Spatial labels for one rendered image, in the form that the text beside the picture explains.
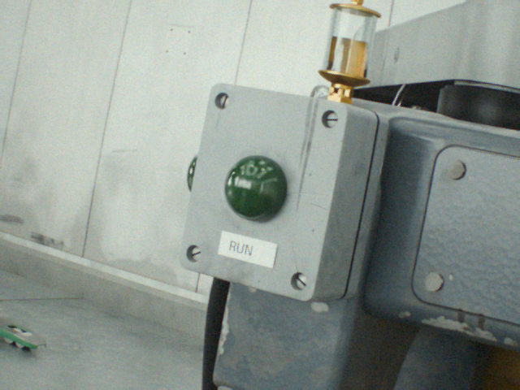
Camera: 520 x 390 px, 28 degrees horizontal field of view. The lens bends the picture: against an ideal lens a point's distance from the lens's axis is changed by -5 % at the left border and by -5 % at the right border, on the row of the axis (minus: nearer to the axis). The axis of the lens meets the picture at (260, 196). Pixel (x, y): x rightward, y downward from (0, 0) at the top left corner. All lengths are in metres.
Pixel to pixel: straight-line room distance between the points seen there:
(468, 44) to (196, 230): 0.22
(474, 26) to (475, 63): 0.02
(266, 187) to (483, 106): 0.19
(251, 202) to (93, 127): 6.98
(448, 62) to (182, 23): 6.47
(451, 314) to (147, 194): 6.62
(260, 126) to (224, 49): 6.38
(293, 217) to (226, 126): 0.06
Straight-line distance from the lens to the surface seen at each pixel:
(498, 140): 0.50
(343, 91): 0.57
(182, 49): 7.06
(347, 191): 0.48
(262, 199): 0.47
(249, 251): 0.49
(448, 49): 0.66
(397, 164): 0.52
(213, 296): 0.58
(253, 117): 0.49
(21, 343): 5.53
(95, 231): 7.37
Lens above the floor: 1.31
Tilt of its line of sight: 3 degrees down
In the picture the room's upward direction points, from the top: 11 degrees clockwise
